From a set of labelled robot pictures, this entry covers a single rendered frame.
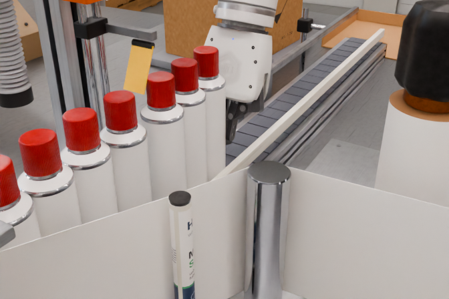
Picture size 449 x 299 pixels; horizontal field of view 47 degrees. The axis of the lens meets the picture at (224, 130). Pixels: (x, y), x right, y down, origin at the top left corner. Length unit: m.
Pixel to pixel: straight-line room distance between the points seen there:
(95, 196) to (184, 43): 0.82
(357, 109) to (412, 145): 0.55
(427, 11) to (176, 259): 0.33
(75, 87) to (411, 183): 0.42
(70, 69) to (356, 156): 0.46
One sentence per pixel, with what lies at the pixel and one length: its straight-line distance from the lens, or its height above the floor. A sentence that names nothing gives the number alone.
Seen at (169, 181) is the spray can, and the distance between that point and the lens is 0.63.
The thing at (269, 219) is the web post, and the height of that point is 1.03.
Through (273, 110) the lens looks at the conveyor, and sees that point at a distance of 0.98.
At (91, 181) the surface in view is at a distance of 0.53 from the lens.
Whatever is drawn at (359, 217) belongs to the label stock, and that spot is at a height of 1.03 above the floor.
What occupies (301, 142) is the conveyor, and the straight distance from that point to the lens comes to 0.93.
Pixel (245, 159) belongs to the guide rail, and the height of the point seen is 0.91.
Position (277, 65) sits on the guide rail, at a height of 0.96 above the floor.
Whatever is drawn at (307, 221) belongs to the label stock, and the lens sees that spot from 0.48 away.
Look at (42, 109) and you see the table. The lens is 1.15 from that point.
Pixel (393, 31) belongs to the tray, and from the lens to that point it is 1.66.
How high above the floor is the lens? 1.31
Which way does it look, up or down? 28 degrees down
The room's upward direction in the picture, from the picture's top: straight up
